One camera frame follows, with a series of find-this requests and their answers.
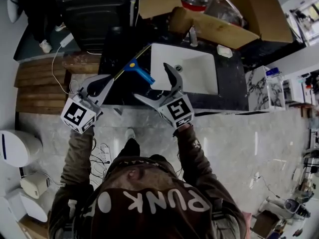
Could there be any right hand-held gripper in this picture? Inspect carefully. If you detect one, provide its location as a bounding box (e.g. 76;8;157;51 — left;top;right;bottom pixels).
133;62;195;130

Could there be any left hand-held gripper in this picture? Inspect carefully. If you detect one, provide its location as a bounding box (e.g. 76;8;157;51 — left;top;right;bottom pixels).
60;74;115;134

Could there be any blue and yellow squeegee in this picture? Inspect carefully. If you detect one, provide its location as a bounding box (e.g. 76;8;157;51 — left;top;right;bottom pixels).
113;44;156;86

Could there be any person's right forearm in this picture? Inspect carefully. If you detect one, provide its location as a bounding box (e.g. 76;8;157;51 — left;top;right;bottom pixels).
172;122;218;185

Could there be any person's left forearm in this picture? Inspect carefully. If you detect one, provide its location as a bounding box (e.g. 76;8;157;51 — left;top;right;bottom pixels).
58;125;96;193

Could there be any white rectangular sink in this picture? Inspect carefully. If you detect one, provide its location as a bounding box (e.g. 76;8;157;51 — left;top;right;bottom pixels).
150;42;219;96

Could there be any person's white shoe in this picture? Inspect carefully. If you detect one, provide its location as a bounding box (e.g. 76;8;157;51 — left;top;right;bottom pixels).
124;127;136;140

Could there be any silver faucet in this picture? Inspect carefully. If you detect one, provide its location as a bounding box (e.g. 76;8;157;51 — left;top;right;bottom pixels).
189;25;199;47

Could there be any person's dark trouser leg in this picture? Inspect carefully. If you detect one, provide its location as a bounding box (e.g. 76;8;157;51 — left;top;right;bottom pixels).
119;137;141;160

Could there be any white power strip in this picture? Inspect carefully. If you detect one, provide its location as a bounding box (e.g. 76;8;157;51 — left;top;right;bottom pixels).
99;144;112;164

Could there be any metal cabinet appliance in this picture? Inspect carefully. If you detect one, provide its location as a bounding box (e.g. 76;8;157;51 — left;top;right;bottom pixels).
53;0;141;54

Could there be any large cardboard box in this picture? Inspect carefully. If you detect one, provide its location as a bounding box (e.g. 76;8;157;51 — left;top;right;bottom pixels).
138;0;294;50

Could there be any marble pattern box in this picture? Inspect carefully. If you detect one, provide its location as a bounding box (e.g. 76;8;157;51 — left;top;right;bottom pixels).
245;66;286;112

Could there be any white round bin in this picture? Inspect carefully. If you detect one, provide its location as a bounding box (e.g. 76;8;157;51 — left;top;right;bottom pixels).
0;129;43;168

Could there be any person's brown printed shirt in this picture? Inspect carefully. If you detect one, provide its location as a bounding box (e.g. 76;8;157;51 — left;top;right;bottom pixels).
48;154;248;239

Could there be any blue lidded container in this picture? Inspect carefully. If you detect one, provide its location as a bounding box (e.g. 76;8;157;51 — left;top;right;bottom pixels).
265;68;284;79

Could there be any small beige appliance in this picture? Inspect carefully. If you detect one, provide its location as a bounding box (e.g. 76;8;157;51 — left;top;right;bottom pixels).
19;171;51;199

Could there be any white box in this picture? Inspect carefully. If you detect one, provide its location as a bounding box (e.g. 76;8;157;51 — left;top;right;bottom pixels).
4;187;48;223

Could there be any silver round floor appliance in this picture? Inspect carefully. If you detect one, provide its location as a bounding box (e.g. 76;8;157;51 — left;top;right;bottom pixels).
283;197;312;219

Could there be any white power adapter with cable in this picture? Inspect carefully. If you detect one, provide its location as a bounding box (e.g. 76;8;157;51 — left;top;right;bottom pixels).
51;33;76;95

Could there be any white hose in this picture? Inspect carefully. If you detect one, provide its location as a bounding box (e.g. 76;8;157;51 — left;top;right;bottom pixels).
129;0;143;27

